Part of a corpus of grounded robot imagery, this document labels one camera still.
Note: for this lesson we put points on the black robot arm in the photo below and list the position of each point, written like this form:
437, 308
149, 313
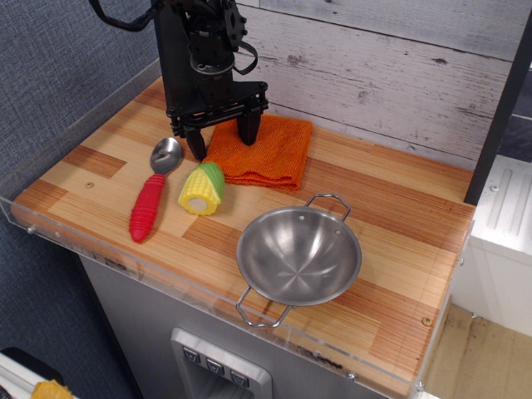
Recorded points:
197, 42

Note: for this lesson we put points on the black shelf post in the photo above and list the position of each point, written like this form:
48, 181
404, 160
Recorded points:
503, 112
174, 55

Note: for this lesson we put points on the grey toy fridge cabinet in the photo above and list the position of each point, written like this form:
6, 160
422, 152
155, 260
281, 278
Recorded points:
142, 319

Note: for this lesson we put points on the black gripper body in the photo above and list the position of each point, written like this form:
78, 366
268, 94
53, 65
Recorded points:
217, 99

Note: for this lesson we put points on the clear acrylic guard rail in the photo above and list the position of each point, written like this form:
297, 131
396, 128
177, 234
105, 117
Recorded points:
407, 212

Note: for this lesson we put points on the black right shelf post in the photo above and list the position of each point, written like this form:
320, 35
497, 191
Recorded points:
503, 112

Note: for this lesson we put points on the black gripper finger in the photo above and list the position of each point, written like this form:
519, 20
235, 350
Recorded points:
196, 143
248, 127

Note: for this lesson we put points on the silver dispenser button panel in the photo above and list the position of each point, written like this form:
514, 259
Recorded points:
209, 371

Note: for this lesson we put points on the red-handled metal spoon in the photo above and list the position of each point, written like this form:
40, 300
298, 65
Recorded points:
165, 157

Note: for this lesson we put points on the yellow toy at corner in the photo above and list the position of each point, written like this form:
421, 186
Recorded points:
51, 390

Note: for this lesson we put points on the orange towel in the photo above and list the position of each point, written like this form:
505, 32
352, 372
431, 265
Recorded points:
276, 159

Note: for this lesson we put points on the white toy sink unit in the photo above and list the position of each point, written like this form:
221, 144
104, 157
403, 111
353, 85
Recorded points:
493, 276

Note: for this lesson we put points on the black left shelf post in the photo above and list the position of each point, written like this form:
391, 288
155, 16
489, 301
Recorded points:
174, 55

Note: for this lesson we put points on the yellow green toy corn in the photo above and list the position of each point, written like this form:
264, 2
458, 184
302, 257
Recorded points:
203, 190

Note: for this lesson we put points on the stainless steel two-handled bowl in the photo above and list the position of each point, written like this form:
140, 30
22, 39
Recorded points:
299, 256

